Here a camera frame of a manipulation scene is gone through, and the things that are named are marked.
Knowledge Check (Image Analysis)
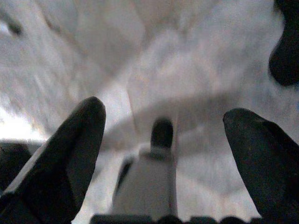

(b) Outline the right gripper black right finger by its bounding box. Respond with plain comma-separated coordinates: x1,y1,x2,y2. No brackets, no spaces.
223,107,299,224

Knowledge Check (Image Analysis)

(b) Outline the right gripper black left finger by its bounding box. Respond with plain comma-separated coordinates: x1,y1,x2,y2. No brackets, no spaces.
0,96,107,224

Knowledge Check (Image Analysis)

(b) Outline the black garment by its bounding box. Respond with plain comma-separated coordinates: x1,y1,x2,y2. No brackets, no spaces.
268,0,299,87

